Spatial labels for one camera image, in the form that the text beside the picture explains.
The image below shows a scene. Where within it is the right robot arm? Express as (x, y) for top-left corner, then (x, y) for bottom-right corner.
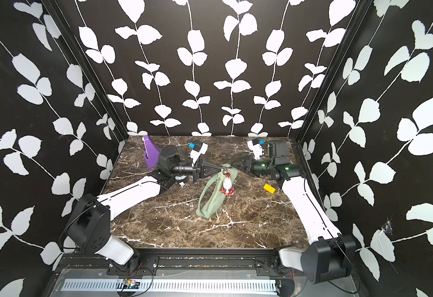
(231, 139), (356, 284)

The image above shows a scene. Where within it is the yellow plastic block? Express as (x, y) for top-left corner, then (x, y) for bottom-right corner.
(263, 184), (276, 194)

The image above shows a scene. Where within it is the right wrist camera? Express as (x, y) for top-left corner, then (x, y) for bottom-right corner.
(247, 139), (265, 160)

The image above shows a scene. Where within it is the purple plastic stand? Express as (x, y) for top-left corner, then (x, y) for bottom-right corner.
(142, 135), (161, 168)

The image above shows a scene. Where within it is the small circuit board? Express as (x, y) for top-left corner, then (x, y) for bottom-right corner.
(117, 280), (140, 291)

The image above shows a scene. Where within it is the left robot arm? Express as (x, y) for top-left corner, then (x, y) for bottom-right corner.
(63, 145), (221, 266)

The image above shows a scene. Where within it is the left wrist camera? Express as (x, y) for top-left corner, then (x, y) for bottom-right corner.
(189, 140), (208, 165)

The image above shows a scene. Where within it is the green corduroy bag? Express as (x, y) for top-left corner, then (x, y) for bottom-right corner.
(196, 164), (237, 219)

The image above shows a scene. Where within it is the white red plush charm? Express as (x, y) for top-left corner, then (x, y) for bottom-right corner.
(220, 173), (234, 196)

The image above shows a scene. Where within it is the perforated metal rail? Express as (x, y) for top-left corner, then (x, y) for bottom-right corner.
(58, 278), (277, 294)

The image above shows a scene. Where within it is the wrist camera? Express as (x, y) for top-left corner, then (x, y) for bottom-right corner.
(247, 139), (265, 160)
(189, 140), (208, 165)

